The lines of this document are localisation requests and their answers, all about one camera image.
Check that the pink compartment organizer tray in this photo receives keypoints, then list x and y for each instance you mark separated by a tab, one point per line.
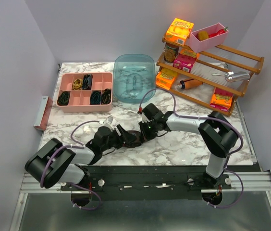
79	101

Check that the brown round toy fruit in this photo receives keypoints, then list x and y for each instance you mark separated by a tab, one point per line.
202	35

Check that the dark green rolled tie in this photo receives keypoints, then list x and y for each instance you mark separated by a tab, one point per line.
63	98

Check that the metal scoop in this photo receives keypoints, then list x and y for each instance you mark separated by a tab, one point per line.
234	76

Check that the pink rectangular bin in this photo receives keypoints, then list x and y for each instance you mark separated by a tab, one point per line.
199	46

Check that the yellow label can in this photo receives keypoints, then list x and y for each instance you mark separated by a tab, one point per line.
170	52

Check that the orange pump bottle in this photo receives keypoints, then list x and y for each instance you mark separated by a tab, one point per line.
188	84

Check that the orange pink box lower right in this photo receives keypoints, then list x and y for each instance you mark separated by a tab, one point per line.
221	99

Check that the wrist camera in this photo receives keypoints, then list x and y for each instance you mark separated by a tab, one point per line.
108	122
146	117

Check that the orange box top shelf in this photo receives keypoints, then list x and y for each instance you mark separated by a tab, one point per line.
179	31

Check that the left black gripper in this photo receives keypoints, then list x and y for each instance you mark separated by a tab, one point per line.
127	137

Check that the blue transparent plastic tub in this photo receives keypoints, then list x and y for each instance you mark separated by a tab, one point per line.
134	78

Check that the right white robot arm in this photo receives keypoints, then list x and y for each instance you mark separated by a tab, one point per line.
217	133

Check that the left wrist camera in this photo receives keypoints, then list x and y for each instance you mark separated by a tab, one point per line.
108	122

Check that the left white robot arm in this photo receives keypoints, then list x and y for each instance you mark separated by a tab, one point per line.
55	162

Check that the dark blue rolled tie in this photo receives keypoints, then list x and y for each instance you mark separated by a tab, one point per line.
87	82

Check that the aluminium rail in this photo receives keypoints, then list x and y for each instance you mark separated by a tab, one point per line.
252	182

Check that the red toy pepper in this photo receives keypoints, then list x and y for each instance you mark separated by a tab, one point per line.
219	32

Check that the teal black rolled tie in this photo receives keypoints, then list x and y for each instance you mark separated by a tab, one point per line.
95	98

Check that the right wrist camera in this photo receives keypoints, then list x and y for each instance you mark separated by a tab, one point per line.
146	117

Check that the orange box lower left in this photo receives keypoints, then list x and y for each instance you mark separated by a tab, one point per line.
165	78

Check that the pink box middle shelf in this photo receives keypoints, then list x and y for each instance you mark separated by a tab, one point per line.
185	60

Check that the pink white box at wall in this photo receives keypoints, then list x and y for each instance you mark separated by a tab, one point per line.
43	113

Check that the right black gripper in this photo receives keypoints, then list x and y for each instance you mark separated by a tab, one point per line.
145	136

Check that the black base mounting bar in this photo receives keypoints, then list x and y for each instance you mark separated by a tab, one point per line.
152	182

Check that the wooden tiered shelf rack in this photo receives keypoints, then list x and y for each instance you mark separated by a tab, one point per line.
220	59

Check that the black yellow rolled tie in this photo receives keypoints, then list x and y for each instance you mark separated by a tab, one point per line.
106	97

